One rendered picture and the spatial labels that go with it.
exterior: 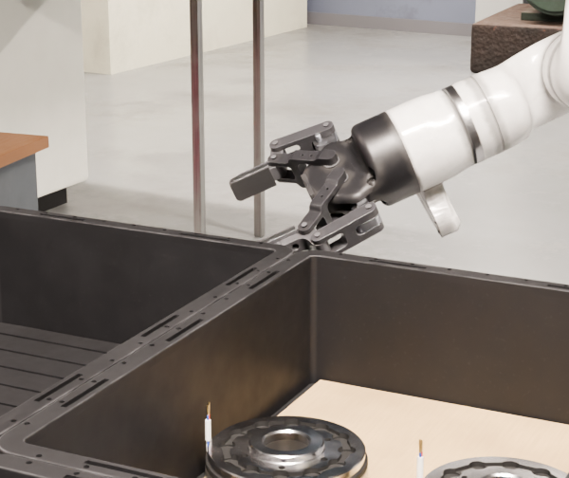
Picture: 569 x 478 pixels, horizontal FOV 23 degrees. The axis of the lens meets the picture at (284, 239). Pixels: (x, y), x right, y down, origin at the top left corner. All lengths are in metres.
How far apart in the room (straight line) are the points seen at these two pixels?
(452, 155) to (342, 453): 0.35
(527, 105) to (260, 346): 0.33
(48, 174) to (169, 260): 3.52
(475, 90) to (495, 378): 0.26
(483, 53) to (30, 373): 6.37
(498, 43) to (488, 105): 6.20
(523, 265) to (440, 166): 3.01
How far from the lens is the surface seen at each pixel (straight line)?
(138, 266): 1.13
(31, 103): 4.52
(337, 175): 1.15
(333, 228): 1.11
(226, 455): 0.89
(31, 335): 1.19
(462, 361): 1.03
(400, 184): 1.15
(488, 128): 1.15
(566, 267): 4.15
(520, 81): 1.20
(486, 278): 1.01
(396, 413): 1.02
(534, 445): 0.99
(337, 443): 0.90
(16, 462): 0.73
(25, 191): 2.81
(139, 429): 0.86
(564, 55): 1.16
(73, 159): 4.73
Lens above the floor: 1.24
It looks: 17 degrees down
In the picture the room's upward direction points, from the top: straight up
